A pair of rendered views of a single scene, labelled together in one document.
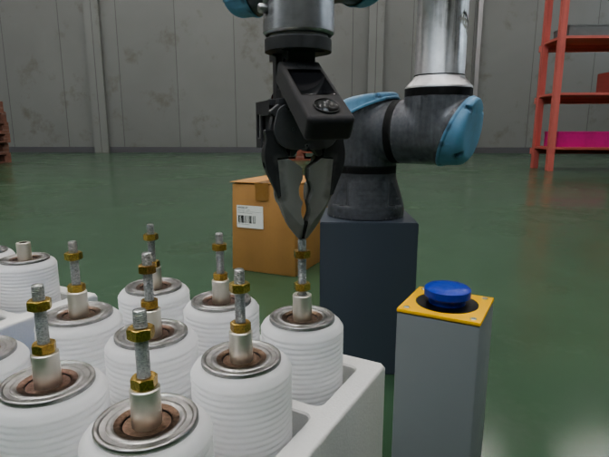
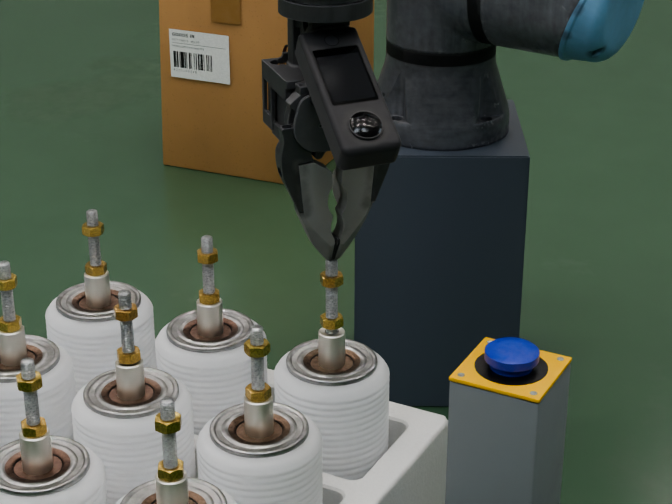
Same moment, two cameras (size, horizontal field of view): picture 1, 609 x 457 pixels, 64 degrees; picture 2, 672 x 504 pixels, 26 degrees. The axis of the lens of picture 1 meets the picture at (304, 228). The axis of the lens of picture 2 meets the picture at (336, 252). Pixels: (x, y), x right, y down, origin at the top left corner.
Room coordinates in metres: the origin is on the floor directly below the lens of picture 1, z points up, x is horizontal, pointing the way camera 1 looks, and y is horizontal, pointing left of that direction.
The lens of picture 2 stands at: (-0.51, 0.02, 0.84)
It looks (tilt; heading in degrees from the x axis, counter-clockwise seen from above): 25 degrees down; 359
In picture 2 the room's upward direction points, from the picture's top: straight up
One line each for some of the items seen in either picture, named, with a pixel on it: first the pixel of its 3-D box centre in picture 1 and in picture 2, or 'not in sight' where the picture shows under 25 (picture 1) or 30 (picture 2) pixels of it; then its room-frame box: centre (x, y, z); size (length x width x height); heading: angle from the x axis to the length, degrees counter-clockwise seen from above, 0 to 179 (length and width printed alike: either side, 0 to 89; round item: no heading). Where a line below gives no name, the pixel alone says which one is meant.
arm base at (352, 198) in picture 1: (365, 189); (439, 81); (0.97, -0.12, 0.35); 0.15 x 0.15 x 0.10
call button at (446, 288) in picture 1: (447, 296); (511, 360); (0.41, -0.13, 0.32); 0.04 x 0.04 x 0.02
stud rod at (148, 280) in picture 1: (148, 286); (127, 335); (0.49, 0.16, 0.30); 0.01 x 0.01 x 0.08
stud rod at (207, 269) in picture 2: (219, 262); (208, 277); (0.59, 0.11, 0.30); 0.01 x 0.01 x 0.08
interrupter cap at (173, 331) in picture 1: (151, 334); (131, 393); (0.49, 0.16, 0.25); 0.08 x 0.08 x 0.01
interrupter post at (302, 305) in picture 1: (302, 307); (331, 348); (0.54, 0.00, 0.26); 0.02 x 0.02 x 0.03
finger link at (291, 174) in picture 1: (284, 196); (305, 200); (0.55, 0.02, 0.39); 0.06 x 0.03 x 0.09; 19
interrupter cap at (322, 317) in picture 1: (302, 318); (331, 362); (0.54, 0.00, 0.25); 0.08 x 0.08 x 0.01
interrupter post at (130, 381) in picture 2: (150, 323); (130, 378); (0.49, 0.16, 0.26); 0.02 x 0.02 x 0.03
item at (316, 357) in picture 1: (302, 390); (331, 455); (0.54, 0.00, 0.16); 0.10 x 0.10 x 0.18
